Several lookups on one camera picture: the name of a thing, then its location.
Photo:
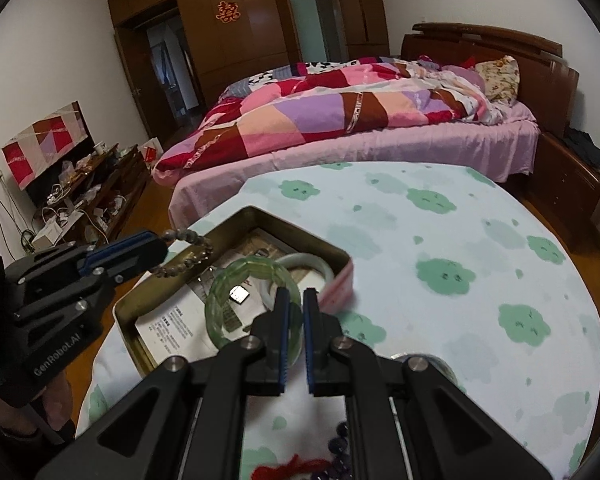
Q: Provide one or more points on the red paper decoration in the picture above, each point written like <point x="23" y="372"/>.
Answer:
<point x="227" y="12"/>

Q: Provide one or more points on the white cardboard box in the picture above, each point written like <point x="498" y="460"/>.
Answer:
<point x="47" y="235"/>

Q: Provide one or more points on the black television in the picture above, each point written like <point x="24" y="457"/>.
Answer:
<point x="75" y="155"/>

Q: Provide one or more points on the brown wooden wardrobe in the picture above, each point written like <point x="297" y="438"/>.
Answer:
<point x="260" y="35"/>

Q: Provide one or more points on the floral pillow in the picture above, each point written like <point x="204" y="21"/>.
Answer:
<point x="500" y="77"/>

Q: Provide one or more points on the small white square tag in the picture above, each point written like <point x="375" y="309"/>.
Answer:
<point x="240" y="293"/>

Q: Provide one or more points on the rectangular tin box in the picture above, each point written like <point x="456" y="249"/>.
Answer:
<point x="300" y="240"/>

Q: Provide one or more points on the wooden headboard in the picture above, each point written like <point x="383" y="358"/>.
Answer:
<point x="530" y="60"/>

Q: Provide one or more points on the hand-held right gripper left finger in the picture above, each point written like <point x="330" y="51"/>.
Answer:
<point x="280" y="335"/>

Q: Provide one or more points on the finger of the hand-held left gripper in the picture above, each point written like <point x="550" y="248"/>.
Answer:
<point x="130" y="276"/>
<point x="125" y="252"/>

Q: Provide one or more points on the patchwork quilt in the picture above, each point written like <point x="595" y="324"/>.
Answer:
<point x="305" y="115"/>

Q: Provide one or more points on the printed paper leaflet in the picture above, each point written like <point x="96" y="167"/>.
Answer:
<point x="180" y="320"/>

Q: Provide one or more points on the white jade bangle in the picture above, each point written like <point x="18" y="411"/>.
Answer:
<point x="305" y="260"/>

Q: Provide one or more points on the dark folded clothes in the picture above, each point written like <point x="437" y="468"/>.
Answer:
<point x="590" y="150"/>

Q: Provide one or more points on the wooden television cabinet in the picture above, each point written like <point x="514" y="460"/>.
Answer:
<point x="130" y="180"/>

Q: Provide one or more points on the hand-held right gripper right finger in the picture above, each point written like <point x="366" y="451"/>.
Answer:
<point x="310" y="345"/>

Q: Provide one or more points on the covered television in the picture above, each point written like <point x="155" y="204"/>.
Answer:
<point x="40" y="150"/>

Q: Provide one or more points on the silver bangle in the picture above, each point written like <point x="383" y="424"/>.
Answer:
<point x="444" y="367"/>

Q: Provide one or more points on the green translucent bangle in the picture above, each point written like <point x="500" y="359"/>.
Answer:
<point x="220" y="290"/>

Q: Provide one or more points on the wooden nightstand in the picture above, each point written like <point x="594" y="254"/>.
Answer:
<point x="565" y="180"/>

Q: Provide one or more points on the white and red bag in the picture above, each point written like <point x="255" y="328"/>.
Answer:
<point x="150" y="152"/>

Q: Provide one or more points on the bed with pink sheet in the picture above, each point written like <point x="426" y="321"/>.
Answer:
<point x="380" y="150"/>

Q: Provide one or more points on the white cup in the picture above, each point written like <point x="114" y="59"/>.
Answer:
<point x="99" y="148"/>

